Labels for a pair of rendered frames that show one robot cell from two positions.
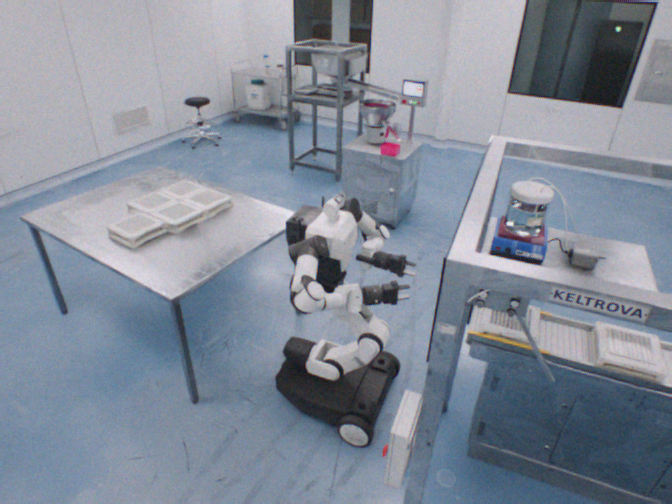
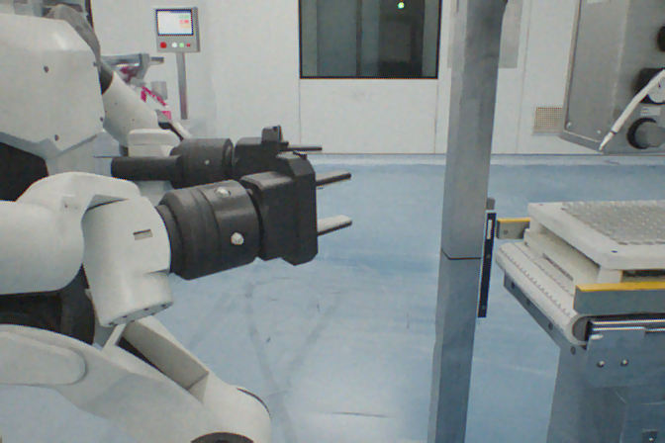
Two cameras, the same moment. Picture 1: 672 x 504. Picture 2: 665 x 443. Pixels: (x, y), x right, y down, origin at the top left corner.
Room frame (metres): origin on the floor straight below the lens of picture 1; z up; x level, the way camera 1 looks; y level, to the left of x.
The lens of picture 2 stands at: (1.11, -0.04, 1.18)
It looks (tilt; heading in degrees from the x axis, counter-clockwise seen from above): 18 degrees down; 334
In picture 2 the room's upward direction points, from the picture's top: straight up
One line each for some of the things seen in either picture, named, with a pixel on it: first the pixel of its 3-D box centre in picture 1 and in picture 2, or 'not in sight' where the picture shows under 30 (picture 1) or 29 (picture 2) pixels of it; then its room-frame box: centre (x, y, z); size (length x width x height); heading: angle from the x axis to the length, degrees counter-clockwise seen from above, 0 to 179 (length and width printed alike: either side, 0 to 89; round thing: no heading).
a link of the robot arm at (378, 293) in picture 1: (383, 294); (255, 219); (1.63, -0.21, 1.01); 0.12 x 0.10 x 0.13; 100
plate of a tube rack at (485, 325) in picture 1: (510, 318); (640, 229); (1.59, -0.79, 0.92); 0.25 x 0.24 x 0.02; 158
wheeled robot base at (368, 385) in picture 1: (333, 372); not in sight; (1.92, 0.01, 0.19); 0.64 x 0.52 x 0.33; 68
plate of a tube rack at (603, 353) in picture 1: (628, 347); not in sight; (1.42, -1.23, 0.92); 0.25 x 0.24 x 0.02; 158
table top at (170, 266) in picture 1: (164, 218); not in sight; (2.65, 1.15, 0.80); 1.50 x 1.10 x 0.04; 57
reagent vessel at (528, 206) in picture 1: (528, 206); not in sight; (1.58, -0.73, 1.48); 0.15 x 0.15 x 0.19
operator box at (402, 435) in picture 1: (403, 440); not in sight; (0.90, -0.22, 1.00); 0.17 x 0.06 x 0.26; 159
